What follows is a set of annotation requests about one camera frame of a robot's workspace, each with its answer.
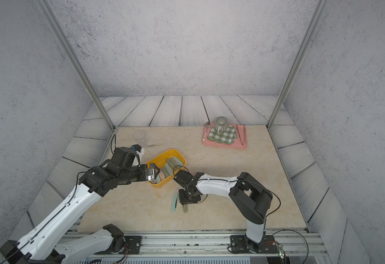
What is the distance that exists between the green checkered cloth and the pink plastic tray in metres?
0.01

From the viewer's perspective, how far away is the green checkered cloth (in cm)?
113

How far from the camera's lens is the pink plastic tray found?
113cm
